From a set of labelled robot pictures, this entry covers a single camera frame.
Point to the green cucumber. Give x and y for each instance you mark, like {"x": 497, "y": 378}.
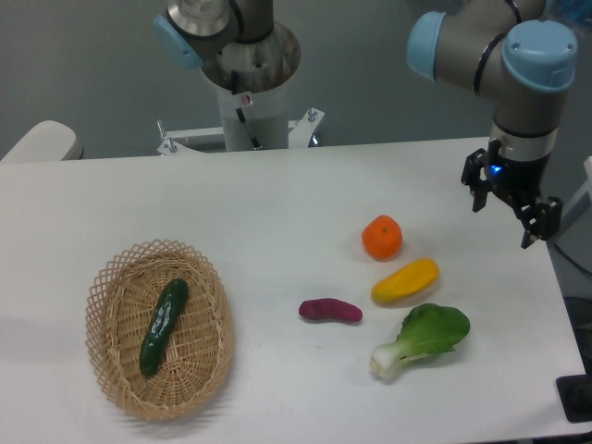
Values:
{"x": 169, "y": 306}

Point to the green bok choy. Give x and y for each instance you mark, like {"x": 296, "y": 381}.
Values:
{"x": 427, "y": 330}

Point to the yellow mango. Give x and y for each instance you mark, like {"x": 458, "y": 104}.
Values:
{"x": 409, "y": 280}

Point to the woven wicker basket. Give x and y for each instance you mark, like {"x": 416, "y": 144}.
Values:
{"x": 119, "y": 309}

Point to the orange tangerine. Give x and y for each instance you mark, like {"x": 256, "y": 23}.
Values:
{"x": 382, "y": 238}

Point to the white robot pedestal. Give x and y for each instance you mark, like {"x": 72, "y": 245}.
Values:
{"x": 251, "y": 82}

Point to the black box at edge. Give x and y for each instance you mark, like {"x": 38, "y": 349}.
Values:
{"x": 575, "y": 395}

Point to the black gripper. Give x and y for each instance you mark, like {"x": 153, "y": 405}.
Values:
{"x": 514, "y": 168}

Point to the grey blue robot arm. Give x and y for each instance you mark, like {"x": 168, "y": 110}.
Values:
{"x": 500, "y": 50}

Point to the purple sweet potato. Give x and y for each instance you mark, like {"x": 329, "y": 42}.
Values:
{"x": 330, "y": 309}

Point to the white chair armrest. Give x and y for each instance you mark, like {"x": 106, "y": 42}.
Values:
{"x": 48, "y": 141}

